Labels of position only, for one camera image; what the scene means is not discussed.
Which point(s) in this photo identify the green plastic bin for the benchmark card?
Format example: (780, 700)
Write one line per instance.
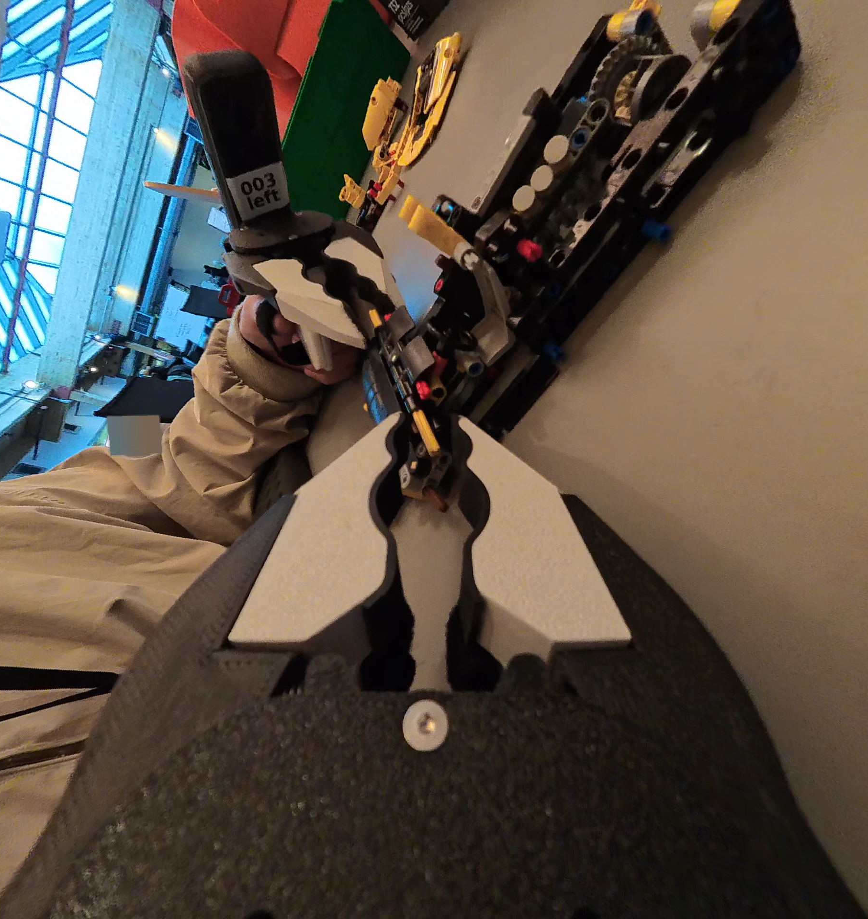
(340, 108)

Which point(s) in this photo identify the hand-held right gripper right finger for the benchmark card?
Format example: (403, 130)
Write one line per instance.
(548, 567)

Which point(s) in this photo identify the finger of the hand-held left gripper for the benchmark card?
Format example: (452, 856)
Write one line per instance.
(312, 309)
(373, 269)

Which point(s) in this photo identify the person's left forearm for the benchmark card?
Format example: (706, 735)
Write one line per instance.
(240, 445)

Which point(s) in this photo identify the dark toy set box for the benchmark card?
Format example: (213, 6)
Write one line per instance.
(419, 14)

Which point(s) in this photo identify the yellow toy hood section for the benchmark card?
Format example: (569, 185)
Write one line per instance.
(382, 108)

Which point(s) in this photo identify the yellow toy car side panel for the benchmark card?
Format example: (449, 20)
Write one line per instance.
(434, 93)

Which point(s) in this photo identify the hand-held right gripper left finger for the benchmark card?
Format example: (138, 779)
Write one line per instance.
(312, 567)

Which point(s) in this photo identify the small yellow toy bracket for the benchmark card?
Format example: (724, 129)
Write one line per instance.
(351, 192)

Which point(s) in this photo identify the tan board white stand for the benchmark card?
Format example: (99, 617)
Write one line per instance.
(182, 190)

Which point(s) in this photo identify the person's left hand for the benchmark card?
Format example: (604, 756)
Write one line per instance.
(279, 332)

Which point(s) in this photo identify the yellow toy beam red pins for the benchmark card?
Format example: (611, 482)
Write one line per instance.
(387, 188)

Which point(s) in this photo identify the black toy subassembly red pins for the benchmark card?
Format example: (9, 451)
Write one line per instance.
(369, 212)

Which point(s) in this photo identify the red plastic bin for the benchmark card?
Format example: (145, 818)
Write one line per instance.
(261, 29)

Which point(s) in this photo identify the black toy car chassis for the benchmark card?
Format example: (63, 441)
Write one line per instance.
(620, 179)

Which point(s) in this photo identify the grey desk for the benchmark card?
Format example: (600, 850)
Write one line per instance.
(692, 359)

